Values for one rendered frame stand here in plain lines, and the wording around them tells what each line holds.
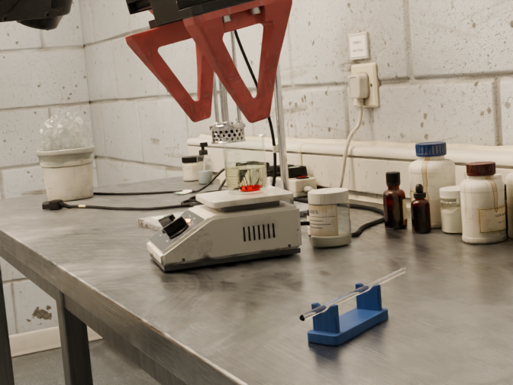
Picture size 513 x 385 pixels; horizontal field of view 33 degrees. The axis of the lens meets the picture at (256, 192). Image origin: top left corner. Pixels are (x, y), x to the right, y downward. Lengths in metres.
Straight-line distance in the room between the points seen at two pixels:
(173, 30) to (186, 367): 0.35
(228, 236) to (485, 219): 0.35
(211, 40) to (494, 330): 0.43
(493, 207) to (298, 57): 0.86
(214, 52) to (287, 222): 0.70
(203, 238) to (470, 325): 0.45
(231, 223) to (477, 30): 0.54
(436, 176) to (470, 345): 0.59
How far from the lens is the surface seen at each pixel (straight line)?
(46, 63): 3.58
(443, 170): 1.35
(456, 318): 0.88
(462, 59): 1.50
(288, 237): 1.21
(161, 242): 1.22
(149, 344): 0.95
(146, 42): 0.64
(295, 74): 1.98
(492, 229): 1.23
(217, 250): 1.18
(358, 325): 0.83
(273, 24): 0.55
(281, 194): 1.21
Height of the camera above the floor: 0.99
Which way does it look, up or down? 7 degrees down
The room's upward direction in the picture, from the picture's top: 5 degrees counter-clockwise
